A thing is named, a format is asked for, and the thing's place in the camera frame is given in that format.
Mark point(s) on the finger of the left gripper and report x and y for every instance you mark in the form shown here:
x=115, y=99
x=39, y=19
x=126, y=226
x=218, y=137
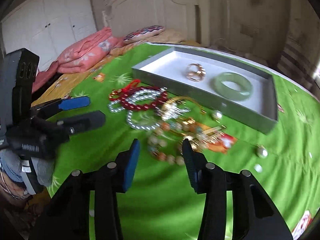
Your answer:
x=53, y=107
x=82, y=123

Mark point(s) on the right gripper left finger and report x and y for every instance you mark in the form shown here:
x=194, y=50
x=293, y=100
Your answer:
x=126, y=165

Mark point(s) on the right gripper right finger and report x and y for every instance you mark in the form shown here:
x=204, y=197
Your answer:
x=195, y=162

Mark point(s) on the gold bangle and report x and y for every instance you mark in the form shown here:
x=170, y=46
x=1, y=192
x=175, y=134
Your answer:
x=175, y=107

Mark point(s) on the pearl earring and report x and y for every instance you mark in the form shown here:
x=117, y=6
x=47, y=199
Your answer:
x=216, y=115
x=261, y=152

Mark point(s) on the green jade bangle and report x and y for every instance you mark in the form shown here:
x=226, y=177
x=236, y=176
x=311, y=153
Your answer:
x=233, y=86

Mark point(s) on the left forearm sleeve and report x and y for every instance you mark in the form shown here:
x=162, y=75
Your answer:
x=12, y=193

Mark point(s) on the grey gloved left hand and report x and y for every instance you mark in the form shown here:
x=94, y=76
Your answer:
x=14, y=166

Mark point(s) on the green cartoon tablecloth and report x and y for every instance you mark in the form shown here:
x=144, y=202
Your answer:
x=161, y=203

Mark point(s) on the pink folded quilt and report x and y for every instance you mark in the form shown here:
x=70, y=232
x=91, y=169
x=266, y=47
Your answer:
x=80, y=56

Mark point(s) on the grey shallow tray box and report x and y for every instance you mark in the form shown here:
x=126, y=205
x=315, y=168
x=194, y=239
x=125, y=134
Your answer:
x=190, y=72

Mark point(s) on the white wardrobe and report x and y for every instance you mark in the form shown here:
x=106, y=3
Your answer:
x=47, y=27

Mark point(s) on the patterned round cushion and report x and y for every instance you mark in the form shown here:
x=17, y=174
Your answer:
x=143, y=34

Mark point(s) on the yellow floral pillow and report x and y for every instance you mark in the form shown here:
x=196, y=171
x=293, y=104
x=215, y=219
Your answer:
x=168, y=36

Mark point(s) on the white bed headboard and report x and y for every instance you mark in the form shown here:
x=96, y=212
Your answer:
x=189, y=17

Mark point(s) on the striped printed curtain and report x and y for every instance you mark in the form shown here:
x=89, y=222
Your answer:
x=300, y=63

